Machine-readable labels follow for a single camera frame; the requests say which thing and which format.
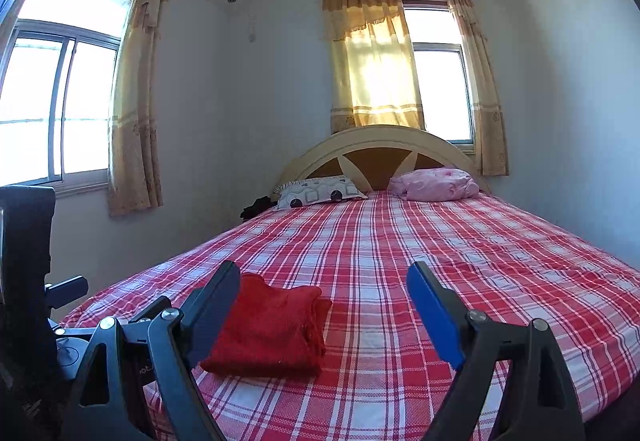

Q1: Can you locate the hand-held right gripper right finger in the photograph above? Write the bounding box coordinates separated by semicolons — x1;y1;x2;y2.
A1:
406;262;586;441

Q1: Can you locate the sliding window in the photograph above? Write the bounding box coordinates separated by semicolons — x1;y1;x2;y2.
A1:
0;0;137;196

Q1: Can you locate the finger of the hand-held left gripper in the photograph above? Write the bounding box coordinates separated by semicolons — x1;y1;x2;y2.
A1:
117;295;173;337
45;276;90;308

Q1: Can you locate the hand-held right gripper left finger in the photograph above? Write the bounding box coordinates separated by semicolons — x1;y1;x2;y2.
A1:
62;260;242;441

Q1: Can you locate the bed with red plaid sheet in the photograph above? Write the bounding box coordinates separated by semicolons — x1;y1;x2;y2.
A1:
59;191;640;441

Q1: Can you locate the red knitted sweater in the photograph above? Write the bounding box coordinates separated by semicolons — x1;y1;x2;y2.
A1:
200;273;333;378

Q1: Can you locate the small window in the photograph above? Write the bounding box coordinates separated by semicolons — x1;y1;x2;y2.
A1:
402;0;476;152

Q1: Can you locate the grey patterned pillow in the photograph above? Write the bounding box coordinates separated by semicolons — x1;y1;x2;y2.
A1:
274;175;368;210

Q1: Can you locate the cream wooden headboard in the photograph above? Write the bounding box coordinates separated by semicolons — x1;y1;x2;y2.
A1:
274;126;491;196

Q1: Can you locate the yellow curtain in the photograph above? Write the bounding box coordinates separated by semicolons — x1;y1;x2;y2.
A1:
445;0;510;176
321;0;426;134
107;0;172;216

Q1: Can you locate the dark cloth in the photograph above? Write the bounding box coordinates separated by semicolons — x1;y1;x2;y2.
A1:
240;195;278;222

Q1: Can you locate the pink pillow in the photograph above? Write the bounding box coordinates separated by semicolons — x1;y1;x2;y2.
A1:
389;168;481;202

